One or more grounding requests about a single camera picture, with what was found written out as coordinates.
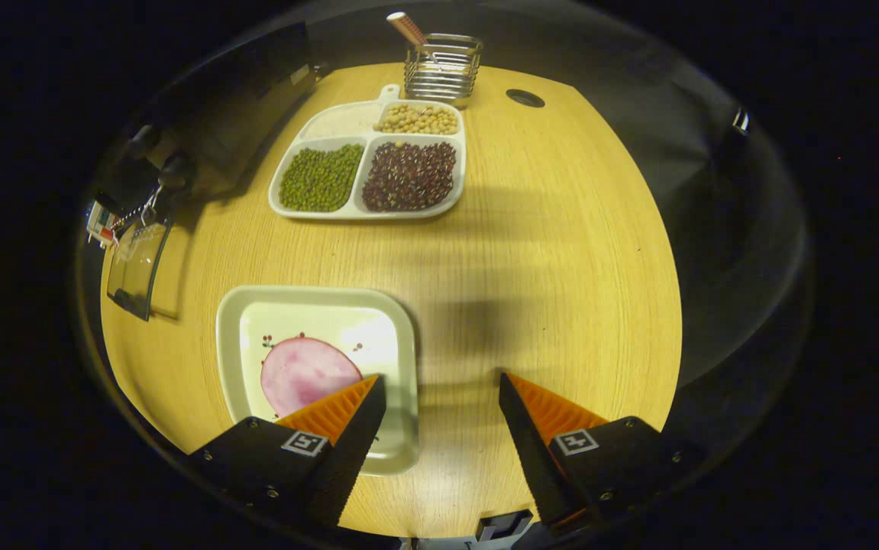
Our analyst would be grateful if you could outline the black electric oven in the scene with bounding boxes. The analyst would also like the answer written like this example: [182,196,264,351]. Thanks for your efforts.
[92,21,318,322]

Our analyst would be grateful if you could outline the white cord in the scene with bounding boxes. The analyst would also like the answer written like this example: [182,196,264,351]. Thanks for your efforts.
[113,186,163,231]

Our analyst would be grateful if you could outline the white divided tray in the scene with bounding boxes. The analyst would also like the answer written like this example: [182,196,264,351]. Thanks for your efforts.
[268,84,467,221]

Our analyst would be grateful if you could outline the pink ham slice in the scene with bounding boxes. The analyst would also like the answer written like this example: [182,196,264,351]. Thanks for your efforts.
[260,336,365,419]

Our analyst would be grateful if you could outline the pink-handled utensil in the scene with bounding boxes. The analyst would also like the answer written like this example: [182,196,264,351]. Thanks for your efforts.
[387,11,440,62]

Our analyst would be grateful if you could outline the yellow soybeans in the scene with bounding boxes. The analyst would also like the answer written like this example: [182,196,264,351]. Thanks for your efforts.
[374,103,459,136]

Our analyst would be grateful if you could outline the green mung beans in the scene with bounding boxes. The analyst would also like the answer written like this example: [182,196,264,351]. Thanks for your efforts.
[279,144,364,212]

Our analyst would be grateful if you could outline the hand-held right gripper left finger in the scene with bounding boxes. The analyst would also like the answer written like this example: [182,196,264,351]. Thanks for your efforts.
[187,374,388,528]

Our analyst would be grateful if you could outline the metal wire utensil holder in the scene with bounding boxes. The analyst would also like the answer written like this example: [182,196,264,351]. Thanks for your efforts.
[404,33,483,104]

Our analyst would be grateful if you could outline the white rice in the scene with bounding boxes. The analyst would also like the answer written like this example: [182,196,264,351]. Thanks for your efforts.
[302,103,383,140]

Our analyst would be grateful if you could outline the pale green square plate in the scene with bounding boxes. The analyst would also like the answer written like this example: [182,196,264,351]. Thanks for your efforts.
[215,285,419,477]

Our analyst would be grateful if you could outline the dark red beans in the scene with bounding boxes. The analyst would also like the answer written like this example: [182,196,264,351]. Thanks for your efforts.
[363,141,457,212]

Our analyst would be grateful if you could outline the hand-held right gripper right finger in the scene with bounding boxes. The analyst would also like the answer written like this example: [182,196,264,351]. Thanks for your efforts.
[498,372,707,529]

